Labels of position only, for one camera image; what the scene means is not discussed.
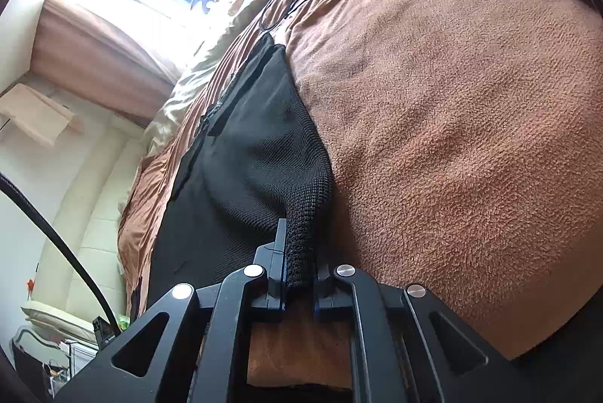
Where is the beige duvet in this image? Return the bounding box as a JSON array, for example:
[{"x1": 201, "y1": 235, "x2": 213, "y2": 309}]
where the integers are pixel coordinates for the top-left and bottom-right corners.
[{"x1": 139, "y1": 0, "x2": 302, "y2": 159}]

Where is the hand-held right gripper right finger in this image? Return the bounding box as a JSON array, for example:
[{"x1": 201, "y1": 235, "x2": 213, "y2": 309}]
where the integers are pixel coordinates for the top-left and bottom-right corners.
[{"x1": 312, "y1": 263, "x2": 533, "y2": 403}]

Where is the cream padded headboard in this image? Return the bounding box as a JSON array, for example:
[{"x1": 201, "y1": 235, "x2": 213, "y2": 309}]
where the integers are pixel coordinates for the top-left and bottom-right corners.
[{"x1": 35, "y1": 121, "x2": 147, "y2": 328}]

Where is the brown blanket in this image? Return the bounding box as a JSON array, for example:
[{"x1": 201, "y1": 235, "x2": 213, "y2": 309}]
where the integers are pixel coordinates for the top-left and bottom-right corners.
[{"x1": 118, "y1": 0, "x2": 603, "y2": 387}]

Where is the black braided cable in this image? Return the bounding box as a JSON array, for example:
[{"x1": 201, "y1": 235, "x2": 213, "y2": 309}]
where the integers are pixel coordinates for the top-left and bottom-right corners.
[{"x1": 0, "y1": 177, "x2": 118, "y2": 333}]

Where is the white bedside cabinet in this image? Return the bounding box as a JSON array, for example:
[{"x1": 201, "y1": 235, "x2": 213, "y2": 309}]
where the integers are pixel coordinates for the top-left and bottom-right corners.
[{"x1": 61, "y1": 337, "x2": 102, "y2": 380}]

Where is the black t-shirt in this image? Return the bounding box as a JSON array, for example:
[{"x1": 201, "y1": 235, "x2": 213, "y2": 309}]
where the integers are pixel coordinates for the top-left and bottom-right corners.
[{"x1": 141, "y1": 33, "x2": 333, "y2": 321}]

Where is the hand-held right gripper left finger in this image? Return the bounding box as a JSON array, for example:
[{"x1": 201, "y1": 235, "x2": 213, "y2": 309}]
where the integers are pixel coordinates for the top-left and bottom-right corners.
[{"x1": 54, "y1": 218, "x2": 289, "y2": 403}]

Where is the pink curtain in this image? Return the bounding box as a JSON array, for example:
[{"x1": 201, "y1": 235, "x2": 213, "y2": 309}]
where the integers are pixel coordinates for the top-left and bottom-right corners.
[{"x1": 31, "y1": 0, "x2": 182, "y2": 126}]

